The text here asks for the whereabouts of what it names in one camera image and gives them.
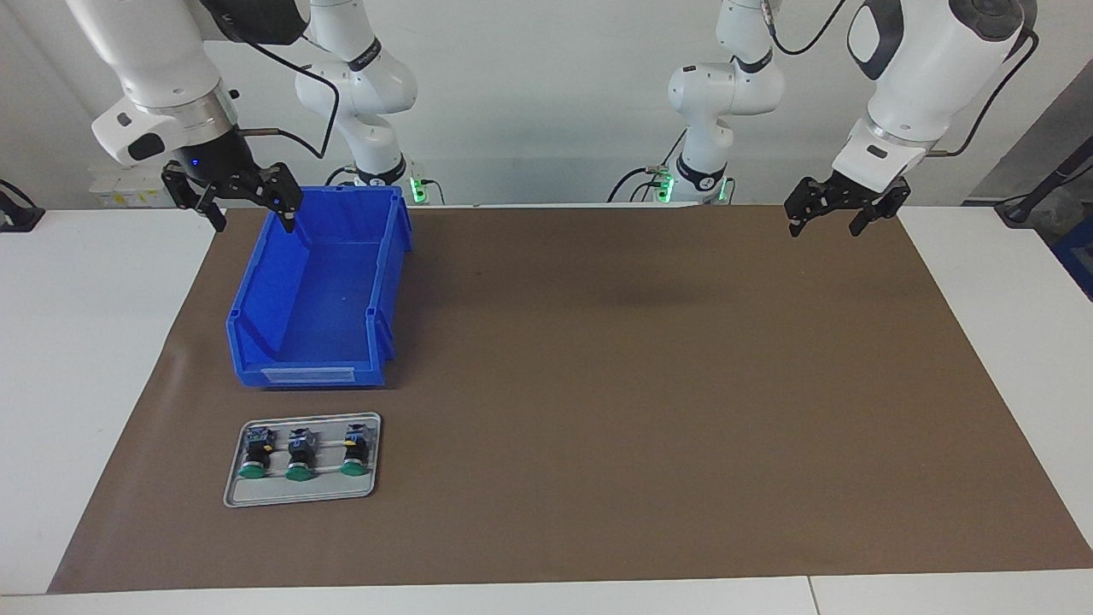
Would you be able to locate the green push button switch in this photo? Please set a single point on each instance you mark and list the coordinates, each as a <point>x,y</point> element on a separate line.
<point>255,453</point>
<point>355,448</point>
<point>301,453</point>

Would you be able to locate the grey metal tray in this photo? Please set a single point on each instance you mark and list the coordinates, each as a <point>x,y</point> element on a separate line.
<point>299,494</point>

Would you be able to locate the white cardboard box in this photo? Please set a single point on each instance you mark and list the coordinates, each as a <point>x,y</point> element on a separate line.
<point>128,195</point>

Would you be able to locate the black clamp mount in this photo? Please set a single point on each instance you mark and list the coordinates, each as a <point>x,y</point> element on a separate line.
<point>17,218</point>

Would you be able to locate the blue crate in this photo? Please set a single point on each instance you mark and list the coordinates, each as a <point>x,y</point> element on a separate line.
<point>1078,256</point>

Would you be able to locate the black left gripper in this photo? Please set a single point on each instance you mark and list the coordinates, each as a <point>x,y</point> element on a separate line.
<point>858,198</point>

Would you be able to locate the brown table mat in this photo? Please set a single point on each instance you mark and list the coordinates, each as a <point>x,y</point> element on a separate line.
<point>598,427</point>

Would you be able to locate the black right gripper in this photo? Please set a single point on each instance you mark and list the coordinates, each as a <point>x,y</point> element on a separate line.
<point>213,162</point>

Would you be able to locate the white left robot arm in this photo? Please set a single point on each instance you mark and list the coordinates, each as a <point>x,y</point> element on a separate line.
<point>931,68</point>

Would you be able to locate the blue plastic storage bin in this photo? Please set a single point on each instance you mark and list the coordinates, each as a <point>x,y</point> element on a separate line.
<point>324,290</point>

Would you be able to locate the black stand pole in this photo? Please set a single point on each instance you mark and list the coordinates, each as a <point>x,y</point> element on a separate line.
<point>1020,209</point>

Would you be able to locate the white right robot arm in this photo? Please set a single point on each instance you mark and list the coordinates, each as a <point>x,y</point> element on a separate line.
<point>154,51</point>

